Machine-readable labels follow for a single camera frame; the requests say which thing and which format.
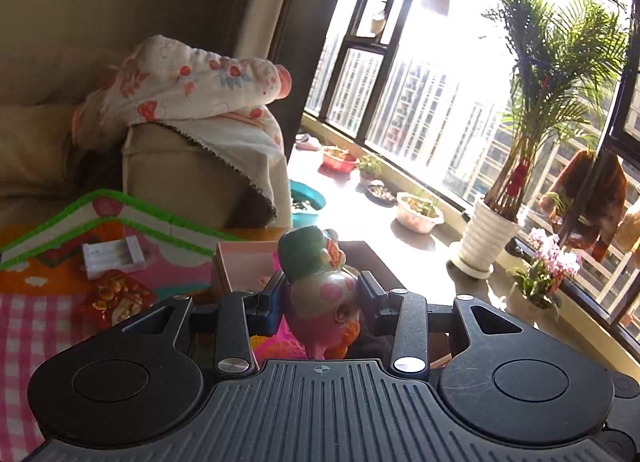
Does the red basin with plants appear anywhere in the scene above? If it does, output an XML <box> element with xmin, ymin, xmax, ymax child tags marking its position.
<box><xmin>321</xmin><ymin>145</ymin><xmax>360</xmax><ymax>174</ymax></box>

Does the red snack packet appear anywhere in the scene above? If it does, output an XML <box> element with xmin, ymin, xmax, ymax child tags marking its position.
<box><xmin>74</xmin><ymin>269</ymin><xmax>157</xmax><ymax>331</ymax></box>

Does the white bowl planter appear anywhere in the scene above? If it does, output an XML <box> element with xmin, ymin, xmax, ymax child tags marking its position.
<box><xmin>394</xmin><ymin>190</ymin><xmax>445</xmax><ymax>234</ymax></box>

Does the white ribbed pot with palm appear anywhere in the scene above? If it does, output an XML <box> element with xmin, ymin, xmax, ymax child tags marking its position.
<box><xmin>448</xmin><ymin>0</ymin><xmax>637</xmax><ymax>280</ymax></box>

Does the small potted plant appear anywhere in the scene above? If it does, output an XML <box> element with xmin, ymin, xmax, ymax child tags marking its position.
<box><xmin>357</xmin><ymin>154</ymin><xmax>384</xmax><ymax>183</ymax></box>

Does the dark shallow bowl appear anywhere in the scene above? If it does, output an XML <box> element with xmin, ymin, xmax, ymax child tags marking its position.
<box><xmin>363</xmin><ymin>180</ymin><xmax>399</xmax><ymax>207</ymax></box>

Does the white battery charger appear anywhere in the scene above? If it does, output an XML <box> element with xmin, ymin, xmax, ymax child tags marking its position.
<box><xmin>81</xmin><ymin>235</ymin><xmax>147</xmax><ymax>281</ymax></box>

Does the pink checked mat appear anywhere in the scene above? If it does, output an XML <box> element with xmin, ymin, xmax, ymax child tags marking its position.
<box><xmin>0</xmin><ymin>289</ymin><xmax>102</xmax><ymax>459</ymax></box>

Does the floral blanket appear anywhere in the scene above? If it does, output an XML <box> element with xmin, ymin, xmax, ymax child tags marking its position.
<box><xmin>69</xmin><ymin>34</ymin><xmax>294</xmax><ymax>164</ymax></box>

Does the beige sofa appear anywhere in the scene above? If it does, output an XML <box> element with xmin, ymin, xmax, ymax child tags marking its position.
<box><xmin>0</xmin><ymin>44</ymin><xmax>132</xmax><ymax>224</ymax></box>

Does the pink potted orchid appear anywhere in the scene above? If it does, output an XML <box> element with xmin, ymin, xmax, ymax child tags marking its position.
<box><xmin>509</xmin><ymin>226</ymin><xmax>584</xmax><ymax>314</ymax></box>

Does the beige sofa armrest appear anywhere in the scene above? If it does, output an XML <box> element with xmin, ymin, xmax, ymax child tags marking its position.
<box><xmin>121</xmin><ymin>121</ymin><xmax>281</xmax><ymax>231</ymax></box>

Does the grey frayed-edge cloth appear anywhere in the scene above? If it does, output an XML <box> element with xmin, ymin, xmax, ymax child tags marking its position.
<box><xmin>149</xmin><ymin>114</ymin><xmax>294</xmax><ymax>229</ymax></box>

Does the beige hanging cloth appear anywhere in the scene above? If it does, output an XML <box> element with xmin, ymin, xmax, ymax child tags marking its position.
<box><xmin>612</xmin><ymin>201</ymin><xmax>640</xmax><ymax>254</ymax></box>

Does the black window frame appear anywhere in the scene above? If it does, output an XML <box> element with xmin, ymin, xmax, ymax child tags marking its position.
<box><xmin>300</xmin><ymin>0</ymin><xmax>640</xmax><ymax>359</ymax></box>

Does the dark curtain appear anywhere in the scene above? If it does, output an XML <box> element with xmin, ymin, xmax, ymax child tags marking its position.
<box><xmin>269</xmin><ymin>0</ymin><xmax>357</xmax><ymax>164</ymax></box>

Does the brown hanging garment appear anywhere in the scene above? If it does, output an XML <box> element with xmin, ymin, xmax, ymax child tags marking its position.
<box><xmin>539</xmin><ymin>149</ymin><xmax>629</xmax><ymax>264</ymax></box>

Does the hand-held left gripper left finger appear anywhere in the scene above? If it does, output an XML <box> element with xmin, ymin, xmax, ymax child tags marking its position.
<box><xmin>120</xmin><ymin>270</ymin><xmax>289</xmax><ymax>376</ymax></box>

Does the beige curtain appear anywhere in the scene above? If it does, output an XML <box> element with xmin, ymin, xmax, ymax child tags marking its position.
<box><xmin>234</xmin><ymin>0</ymin><xmax>307</xmax><ymax>64</ymax></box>

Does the pink toy basket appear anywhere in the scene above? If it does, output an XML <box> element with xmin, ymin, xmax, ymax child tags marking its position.
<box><xmin>257</xmin><ymin>332</ymin><xmax>309</xmax><ymax>364</ymax></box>

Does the green-edged folded play mat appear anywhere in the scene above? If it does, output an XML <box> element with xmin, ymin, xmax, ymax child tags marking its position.
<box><xmin>0</xmin><ymin>188</ymin><xmax>249</xmax><ymax>304</ymax></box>

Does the teal bowl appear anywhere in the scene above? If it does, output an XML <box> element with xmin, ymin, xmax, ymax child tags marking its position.
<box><xmin>288</xmin><ymin>179</ymin><xmax>327</xmax><ymax>229</ymax></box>

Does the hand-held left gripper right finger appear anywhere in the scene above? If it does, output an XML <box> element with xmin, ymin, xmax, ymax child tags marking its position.
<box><xmin>356</xmin><ymin>270</ymin><xmax>527</xmax><ymax>376</ymax></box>

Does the pink pig toy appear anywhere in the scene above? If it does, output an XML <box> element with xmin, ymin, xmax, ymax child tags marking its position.
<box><xmin>277</xmin><ymin>225</ymin><xmax>362</xmax><ymax>361</ymax></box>

